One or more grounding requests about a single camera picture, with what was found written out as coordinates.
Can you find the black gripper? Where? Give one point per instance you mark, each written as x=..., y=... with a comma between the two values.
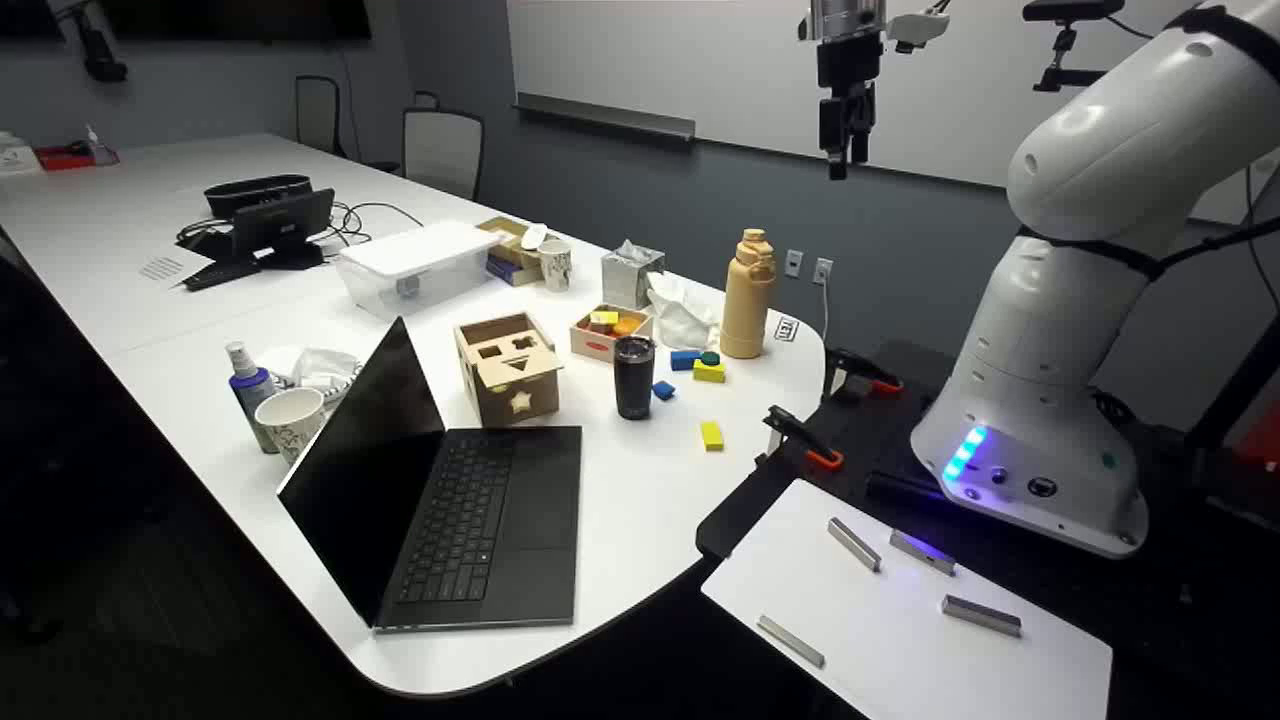
x=850, y=64

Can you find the black laptop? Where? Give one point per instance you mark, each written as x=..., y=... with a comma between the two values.
x=453, y=532

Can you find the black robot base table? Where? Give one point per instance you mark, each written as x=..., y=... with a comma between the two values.
x=1185, y=625

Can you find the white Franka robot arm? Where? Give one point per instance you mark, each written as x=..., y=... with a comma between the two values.
x=1052, y=332

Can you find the white whiteboard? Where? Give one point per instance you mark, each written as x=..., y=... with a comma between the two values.
x=745, y=64

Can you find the tan water bottle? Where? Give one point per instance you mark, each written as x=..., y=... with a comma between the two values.
x=745, y=300

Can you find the black clamp with orange tips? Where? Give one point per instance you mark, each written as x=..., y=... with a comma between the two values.
x=865, y=373
x=803, y=438

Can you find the crumpled clear plastic bag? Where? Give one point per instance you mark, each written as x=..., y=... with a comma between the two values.
x=682, y=312

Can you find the green block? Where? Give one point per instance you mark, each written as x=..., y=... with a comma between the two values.
x=710, y=358

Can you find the wooden tray of coloured blocks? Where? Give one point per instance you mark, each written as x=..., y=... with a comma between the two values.
x=607, y=331

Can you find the small blue block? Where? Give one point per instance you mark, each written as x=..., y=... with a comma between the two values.
x=662, y=391

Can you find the white paper cup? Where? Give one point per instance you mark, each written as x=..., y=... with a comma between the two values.
x=553, y=265

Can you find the black tumbler cup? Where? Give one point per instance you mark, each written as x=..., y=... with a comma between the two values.
x=632, y=380

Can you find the flat yellow block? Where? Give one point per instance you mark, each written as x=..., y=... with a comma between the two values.
x=713, y=432

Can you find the open cardboard box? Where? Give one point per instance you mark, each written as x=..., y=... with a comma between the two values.
x=509, y=251

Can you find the grey office chair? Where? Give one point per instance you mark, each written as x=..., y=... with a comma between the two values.
x=441, y=150
x=316, y=114

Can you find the grey metal strip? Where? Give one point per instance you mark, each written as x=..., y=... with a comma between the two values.
x=982, y=613
x=853, y=544
x=788, y=642
x=923, y=552

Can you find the wooden shape sorter box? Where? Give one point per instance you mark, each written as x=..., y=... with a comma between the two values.
x=509, y=371

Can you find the white plastic storage box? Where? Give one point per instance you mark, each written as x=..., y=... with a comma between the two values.
x=413, y=260

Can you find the white board sheet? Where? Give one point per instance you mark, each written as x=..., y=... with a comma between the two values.
x=907, y=642

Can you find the small clear plastic wrap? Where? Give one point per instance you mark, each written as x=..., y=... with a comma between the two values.
x=324, y=371

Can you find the black monitor on stand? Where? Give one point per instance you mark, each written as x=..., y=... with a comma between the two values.
x=265, y=232

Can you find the patterned paper cup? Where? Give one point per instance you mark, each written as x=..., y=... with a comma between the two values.
x=288, y=420

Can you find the red flat item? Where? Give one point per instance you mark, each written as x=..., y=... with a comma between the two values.
x=67, y=155

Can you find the white item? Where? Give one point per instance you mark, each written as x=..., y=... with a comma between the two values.
x=13, y=159

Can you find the white wall outlet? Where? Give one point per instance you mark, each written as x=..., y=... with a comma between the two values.
x=821, y=270
x=794, y=260

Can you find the black camera on tripod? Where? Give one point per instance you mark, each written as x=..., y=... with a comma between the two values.
x=1066, y=42

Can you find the wall television screen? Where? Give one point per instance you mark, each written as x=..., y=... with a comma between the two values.
x=241, y=17
x=25, y=14

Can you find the black wall mounted camera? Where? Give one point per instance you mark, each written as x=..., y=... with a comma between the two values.
x=98, y=42

